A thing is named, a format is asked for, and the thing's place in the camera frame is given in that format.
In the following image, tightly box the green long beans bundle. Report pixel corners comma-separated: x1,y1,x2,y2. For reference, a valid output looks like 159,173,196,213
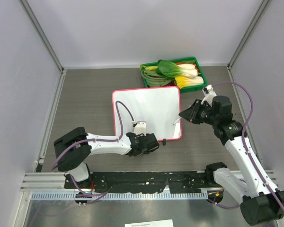
140,65,173,87

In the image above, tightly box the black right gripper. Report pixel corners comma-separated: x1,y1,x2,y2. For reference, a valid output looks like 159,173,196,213
179,99,219,126

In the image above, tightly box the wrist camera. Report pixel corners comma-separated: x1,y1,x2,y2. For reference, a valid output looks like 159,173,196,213
201,85,216,105
133,121,147,135

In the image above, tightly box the green bok choy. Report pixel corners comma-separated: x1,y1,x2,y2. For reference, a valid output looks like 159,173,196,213
157,60,199,79

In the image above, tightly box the aluminium frame post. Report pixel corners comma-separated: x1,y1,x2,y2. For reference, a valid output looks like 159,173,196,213
227,0,272,70
19,0,64,72

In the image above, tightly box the green plastic tray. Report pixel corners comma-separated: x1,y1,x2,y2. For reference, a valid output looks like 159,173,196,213
140,57,208,93

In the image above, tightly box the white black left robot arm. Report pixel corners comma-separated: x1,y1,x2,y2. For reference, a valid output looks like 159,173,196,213
51,127,160,189

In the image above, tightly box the red chili pepper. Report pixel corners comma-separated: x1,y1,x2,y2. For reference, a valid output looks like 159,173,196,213
176,62,199,71

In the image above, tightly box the left aluminium frame post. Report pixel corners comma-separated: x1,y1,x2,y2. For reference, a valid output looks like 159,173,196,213
19,0,64,72

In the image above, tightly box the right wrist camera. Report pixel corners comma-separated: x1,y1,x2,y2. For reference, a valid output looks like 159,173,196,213
201,85,216,105

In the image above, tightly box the white paper label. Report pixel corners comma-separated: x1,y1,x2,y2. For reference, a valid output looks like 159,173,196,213
124,219,174,227

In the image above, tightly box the pink framed whiteboard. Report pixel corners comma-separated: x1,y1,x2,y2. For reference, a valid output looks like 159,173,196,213
112,87,182,141

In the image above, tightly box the right aluminium frame post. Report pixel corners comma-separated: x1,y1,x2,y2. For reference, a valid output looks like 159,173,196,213
227,0,272,70

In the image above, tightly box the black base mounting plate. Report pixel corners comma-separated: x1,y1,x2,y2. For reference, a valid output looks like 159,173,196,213
77,171,221,194

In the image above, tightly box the yellow leaf cabbage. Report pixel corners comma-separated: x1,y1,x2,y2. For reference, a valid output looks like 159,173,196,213
175,76,204,89

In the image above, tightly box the grey slotted cable duct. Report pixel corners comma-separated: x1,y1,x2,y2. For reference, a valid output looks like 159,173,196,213
31,191,208,201

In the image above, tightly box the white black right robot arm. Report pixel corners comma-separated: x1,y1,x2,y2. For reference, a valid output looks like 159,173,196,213
178,96,284,226

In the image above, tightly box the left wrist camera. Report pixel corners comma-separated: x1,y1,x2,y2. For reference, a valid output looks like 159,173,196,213
133,121,147,135

